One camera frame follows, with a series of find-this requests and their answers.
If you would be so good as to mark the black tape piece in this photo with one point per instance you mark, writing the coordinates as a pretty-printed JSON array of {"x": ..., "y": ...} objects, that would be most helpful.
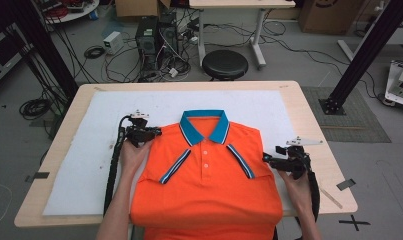
[
  {"x": 39, "y": 175},
  {"x": 345, "y": 184}
]

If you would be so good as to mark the black computer tower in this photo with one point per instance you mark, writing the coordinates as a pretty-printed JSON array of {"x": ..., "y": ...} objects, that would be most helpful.
[
  {"x": 169, "y": 40},
  {"x": 146, "y": 40}
]

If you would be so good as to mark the black tape cross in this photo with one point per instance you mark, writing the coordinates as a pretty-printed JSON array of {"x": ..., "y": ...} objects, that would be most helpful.
[{"x": 354, "y": 222}]

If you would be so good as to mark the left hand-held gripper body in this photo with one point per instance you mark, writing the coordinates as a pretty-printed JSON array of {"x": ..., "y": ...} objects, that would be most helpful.
[{"x": 137, "y": 131}]

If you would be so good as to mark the white foam mat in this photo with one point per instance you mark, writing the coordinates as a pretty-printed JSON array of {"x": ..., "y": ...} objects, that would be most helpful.
[{"x": 89, "y": 166}]

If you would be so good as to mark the grey floor mat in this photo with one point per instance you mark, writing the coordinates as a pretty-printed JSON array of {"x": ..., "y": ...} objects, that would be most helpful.
[{"x": 355, "y": 126}]

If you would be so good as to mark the black metal frame post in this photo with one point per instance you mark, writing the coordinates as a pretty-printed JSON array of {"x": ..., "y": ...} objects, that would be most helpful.
[
  {"x": 52, "y": 56},
  {"x": 365, "y": 53}
]

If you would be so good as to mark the white machine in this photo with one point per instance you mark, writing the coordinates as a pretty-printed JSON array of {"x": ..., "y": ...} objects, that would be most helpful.
[{"x": 399, "y": 83}]

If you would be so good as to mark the person's right hand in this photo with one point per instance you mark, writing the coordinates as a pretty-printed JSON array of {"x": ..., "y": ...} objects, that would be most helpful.
[{"x": 300, "y": 193}]

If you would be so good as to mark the orange polo shirt blue collar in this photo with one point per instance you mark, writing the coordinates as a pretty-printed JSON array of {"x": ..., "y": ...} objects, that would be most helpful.
[{"x": 205, "y": 200}]

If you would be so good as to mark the person's left hand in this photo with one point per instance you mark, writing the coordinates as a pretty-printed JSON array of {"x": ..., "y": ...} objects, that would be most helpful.
[{"x": 132, "y": 158}]

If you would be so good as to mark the open cardboard box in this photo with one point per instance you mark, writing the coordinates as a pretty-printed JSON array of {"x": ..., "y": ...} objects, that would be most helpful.
[{"x": 135, "y": 8}]

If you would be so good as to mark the white desk with metal legs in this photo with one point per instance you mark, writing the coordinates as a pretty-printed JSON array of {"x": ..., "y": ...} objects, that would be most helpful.
[{"x": 242, "y": 3}]

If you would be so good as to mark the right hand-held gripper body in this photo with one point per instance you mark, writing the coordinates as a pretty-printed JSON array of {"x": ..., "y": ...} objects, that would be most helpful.
[{"x": 299, "y": 158}]

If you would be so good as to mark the white power strip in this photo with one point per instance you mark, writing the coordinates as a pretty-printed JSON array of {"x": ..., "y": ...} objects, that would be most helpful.
[{"x": 173, "y": 72}]

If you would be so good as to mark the round white table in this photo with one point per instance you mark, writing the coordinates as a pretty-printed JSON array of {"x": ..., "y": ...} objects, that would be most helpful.
[{"x": 79, "y": 15}]

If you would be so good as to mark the large closed cardboard box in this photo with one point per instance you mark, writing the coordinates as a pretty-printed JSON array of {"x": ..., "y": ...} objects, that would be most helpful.
[{"x": 329, "y": 16}]

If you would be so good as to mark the black round stool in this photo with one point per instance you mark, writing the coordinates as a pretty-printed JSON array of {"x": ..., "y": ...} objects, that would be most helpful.
[{"x": 225, "y": 63}]

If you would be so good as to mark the thin wooden stick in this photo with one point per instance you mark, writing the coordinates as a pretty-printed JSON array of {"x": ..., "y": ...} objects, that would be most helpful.
[{"x": 330, "y": 198}]

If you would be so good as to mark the grey metal rack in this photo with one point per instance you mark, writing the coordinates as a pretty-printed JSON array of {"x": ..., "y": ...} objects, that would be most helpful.
[{"x": 2, "y": 63}]

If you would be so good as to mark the white electronics box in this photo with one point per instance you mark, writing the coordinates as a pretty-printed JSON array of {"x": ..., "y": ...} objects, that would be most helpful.
[{"x": 113, "y": 41}]

